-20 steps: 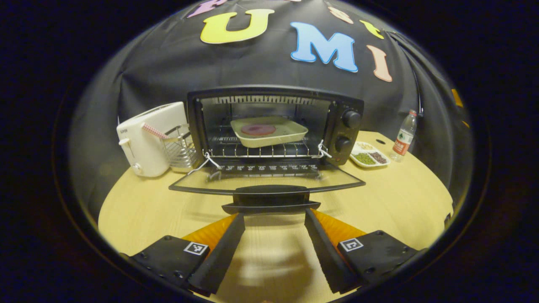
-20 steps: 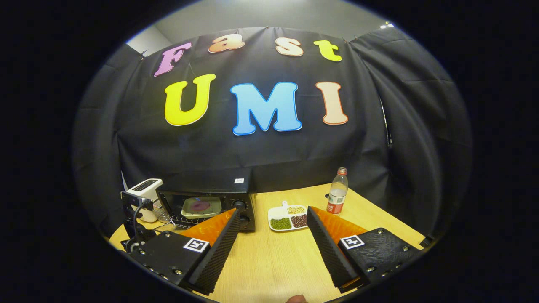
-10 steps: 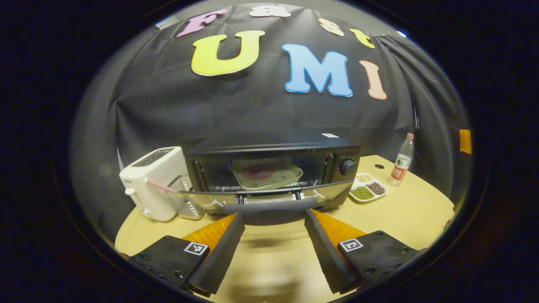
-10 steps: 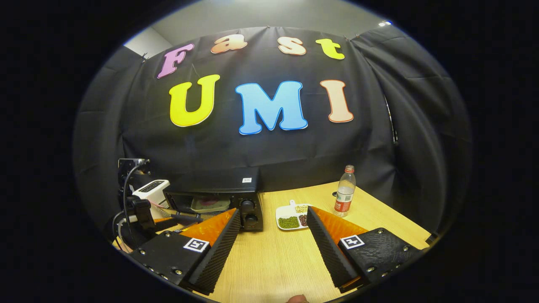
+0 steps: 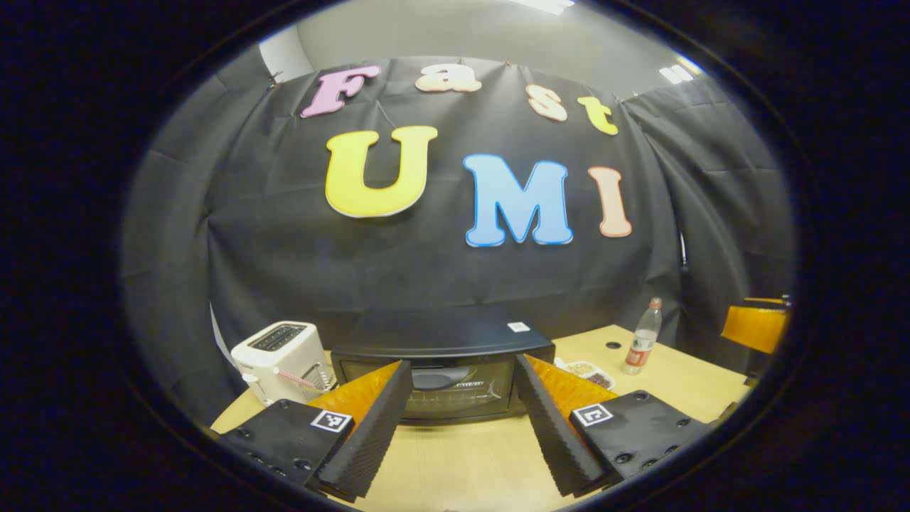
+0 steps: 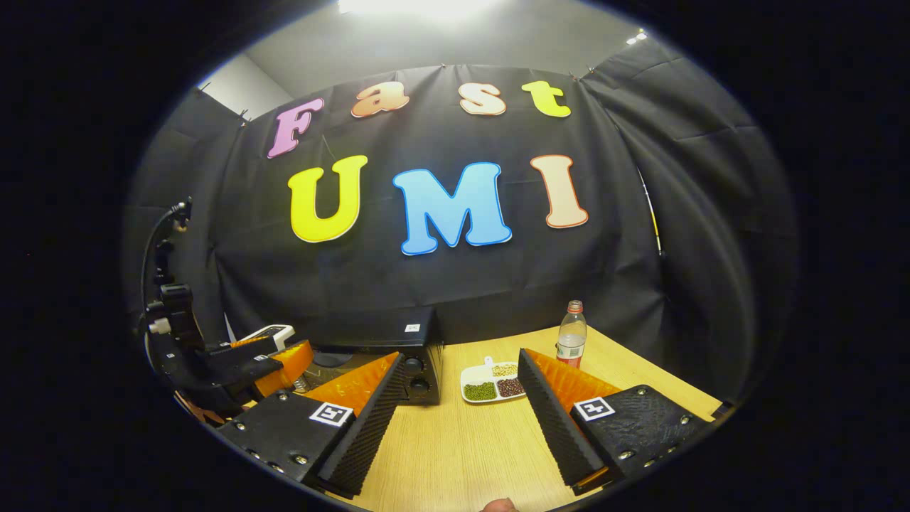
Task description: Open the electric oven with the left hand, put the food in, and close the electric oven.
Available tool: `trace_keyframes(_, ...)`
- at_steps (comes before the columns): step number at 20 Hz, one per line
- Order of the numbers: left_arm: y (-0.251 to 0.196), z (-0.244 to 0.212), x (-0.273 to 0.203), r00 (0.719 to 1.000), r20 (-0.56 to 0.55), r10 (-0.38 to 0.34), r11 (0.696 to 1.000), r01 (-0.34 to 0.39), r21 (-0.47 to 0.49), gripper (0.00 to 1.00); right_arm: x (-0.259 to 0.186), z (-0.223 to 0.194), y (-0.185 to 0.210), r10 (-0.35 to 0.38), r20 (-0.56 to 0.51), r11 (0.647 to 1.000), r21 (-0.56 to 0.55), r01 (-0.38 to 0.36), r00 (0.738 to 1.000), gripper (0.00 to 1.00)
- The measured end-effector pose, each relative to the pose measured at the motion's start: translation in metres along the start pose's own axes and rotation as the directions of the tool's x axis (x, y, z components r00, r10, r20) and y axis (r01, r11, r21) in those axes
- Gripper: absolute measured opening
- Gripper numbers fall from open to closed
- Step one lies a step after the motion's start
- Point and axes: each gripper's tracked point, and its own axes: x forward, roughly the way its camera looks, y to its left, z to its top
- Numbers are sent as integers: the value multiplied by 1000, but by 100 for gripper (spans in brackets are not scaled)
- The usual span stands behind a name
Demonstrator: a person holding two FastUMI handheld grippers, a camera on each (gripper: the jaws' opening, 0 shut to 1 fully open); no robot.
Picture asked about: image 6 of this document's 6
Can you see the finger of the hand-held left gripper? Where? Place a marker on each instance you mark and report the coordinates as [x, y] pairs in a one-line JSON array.
[[284, 366], [245, 343]]

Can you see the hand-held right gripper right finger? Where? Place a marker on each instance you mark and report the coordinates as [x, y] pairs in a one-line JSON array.
[[558, 427]]

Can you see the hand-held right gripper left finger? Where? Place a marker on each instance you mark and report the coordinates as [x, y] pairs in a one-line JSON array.
[[370, 427]]

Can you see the black electric oven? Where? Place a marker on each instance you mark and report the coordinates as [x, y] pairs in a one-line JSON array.
[[398, 334]]

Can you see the white toaster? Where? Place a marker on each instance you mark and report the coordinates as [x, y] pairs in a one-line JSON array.
[[274, 332]]

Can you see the white divided dish of beans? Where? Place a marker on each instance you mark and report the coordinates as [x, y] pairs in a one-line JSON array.
[[490, 387]]

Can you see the clear bottle with red label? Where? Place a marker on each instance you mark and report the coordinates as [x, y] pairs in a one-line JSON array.
[[571, 341]]

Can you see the large ceiling light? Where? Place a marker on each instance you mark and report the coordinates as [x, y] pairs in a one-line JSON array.
[[416, 6]]

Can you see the small ceiling spotlight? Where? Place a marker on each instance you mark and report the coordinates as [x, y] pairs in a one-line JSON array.
[[636, 37]]

